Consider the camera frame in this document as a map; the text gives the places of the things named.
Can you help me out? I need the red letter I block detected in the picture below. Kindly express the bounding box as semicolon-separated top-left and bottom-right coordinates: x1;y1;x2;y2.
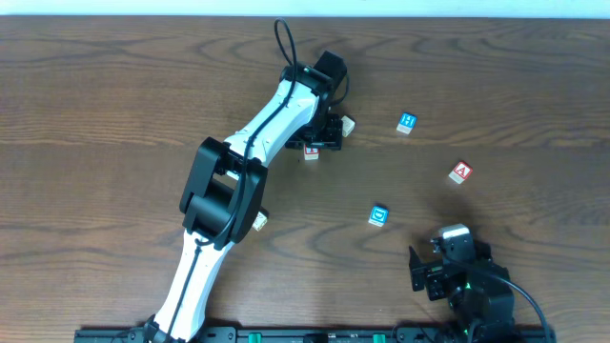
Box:
304;146;320;160

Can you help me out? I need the red letter A block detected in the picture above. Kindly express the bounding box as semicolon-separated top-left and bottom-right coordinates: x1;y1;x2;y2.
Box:
449;161;473;184

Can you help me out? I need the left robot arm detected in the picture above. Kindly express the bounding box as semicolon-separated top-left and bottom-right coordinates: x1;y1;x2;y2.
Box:
144;64;348;342

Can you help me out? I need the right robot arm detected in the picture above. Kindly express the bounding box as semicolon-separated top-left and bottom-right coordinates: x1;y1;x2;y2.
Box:
409;235;516;342

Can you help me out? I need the cream block yellow side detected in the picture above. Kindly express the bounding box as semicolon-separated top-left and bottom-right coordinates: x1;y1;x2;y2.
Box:
341;115;356;137

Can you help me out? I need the blue letter D block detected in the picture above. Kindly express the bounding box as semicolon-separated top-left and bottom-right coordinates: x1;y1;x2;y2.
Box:
368;206;389;227

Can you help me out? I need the blue letter H block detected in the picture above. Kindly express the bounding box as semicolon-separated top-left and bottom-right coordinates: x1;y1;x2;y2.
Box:
396;112;417;134

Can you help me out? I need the cream block near left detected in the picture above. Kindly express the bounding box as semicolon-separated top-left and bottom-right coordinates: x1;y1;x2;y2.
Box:
253;211;269;232

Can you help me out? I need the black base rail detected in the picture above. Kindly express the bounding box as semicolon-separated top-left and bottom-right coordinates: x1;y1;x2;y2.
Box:
73;325;558;343

